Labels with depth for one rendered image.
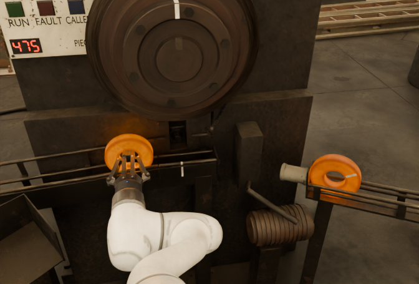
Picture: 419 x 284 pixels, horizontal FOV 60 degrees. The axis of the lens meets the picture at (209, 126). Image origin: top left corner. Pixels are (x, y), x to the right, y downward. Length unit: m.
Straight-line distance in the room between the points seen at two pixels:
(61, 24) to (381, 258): 1.70
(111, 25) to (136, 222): 0.49
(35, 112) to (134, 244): 0.60
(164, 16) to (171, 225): 0.50
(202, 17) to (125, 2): 0.19
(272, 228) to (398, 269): 0.86
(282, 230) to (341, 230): 0.80
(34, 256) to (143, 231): 0.39
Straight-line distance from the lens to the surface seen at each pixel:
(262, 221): 1.30
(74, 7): 1.13
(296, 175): 1.25
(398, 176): 2.53
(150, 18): 0.90
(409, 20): 5.21
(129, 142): 1.17
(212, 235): 0.98
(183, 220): 0.93
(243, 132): 1.22
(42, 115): 1.28
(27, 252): 1.22
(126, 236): 0.92
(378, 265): 2.00
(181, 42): 0.92
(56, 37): 1.17
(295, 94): 1.32
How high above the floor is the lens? 1.48
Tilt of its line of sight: 33 degrees down
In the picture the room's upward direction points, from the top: straight up
